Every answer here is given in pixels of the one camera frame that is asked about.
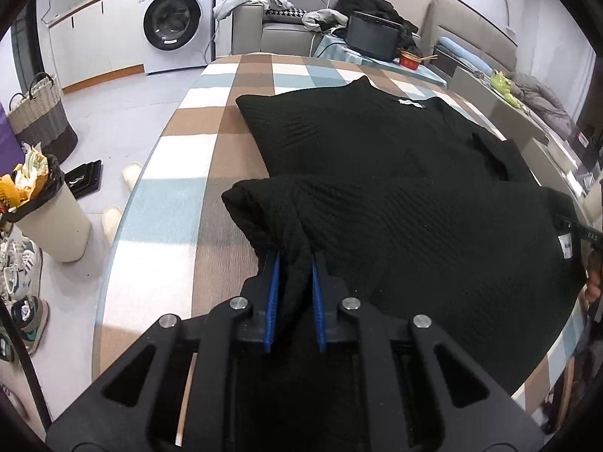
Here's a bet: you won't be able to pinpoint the white trash bin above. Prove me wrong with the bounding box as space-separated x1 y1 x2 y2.
0 144 92 264

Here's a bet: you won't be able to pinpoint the side table with blue cloth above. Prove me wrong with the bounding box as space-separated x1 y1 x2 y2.
311 33 448 88

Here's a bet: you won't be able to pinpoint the blue pillow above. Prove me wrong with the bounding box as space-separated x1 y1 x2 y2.
436 37 479 69

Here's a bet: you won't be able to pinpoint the checkered tablecloth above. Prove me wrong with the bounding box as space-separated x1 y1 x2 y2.
92 53 589 416

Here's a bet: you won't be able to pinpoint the white kitchen base cabinet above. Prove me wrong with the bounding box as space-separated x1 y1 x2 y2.
47 0 147 95

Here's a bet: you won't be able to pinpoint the white green sneaker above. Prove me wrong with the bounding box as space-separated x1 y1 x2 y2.
9 296 50 357
0 238 44 303

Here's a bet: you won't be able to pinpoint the houndstooth pillow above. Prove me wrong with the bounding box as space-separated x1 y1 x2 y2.
266 7 309 22

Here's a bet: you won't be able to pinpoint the purple bag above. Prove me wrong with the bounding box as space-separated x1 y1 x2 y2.
0 104 24 170

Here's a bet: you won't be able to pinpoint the person's right hand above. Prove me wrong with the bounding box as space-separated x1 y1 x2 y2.
583 250 603 303

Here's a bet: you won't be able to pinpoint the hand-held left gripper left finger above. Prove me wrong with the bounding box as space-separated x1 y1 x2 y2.
44 249 283 452

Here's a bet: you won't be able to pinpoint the grey low cabinet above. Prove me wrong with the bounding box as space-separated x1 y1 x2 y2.
447 66 551 151
513 136 591 227

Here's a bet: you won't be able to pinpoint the white washing machine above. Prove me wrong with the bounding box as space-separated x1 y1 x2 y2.
136 0 220 76

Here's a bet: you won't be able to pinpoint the black door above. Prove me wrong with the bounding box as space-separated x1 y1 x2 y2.
12 9 43 99

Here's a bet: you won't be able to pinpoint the black knit sweater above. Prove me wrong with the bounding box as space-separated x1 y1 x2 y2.
221 75 599 452

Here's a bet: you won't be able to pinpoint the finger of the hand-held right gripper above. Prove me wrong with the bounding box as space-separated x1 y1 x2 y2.
557 215 585 236

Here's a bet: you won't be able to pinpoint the grey sofa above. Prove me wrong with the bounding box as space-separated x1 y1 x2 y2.
231 2 349 57

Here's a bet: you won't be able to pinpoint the green toy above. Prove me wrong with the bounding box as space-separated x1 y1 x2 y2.
490 70 523 108

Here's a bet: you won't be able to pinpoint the black cable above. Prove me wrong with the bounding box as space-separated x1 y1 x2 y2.
0 301 52 430

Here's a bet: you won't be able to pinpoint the grey blanket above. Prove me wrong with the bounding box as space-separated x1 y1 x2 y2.
509 72 578 137

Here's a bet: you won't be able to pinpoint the grey clothes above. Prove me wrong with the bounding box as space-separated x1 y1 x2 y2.
213 0 288 20

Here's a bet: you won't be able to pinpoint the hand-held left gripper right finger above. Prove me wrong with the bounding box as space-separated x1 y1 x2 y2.
311 252 559 452

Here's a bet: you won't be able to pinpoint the black tray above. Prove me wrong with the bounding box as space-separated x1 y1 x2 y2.
63 160 103 194

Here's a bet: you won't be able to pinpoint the grey bed headboard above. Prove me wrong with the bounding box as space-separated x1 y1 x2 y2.
421 0 519 73

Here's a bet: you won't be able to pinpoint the black cooker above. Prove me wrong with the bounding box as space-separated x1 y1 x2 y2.
345 11 403 63

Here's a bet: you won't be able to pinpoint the black jacket pile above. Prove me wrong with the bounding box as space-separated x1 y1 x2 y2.
334 0 425 57

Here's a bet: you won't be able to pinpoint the woven basket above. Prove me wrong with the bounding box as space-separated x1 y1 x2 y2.
7 72 78 156

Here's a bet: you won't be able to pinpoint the white slipper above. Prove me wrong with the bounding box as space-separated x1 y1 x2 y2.
121 162 144 192
101 205 124 246

